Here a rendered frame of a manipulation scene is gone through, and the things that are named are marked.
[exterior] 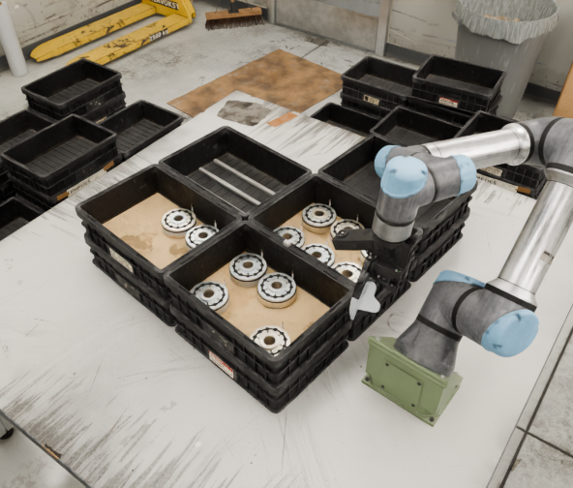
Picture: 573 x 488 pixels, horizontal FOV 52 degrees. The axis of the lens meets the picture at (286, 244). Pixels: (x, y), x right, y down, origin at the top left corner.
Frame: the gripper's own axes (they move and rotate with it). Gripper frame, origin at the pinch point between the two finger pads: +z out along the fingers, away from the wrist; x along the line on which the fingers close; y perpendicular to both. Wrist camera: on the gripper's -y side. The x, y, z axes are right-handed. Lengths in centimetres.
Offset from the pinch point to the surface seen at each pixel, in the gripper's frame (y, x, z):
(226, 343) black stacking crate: -26.8, -13.8, 21.7
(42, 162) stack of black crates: -171, 45, 63
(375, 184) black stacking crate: -26, 65, 20
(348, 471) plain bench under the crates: 11.5, -18.6, 35.1
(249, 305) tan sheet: -30.2, 0.6, 23.3
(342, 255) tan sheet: -18.8, 30.3, 21.3
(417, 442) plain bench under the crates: 22.0, -3.7, 33.9
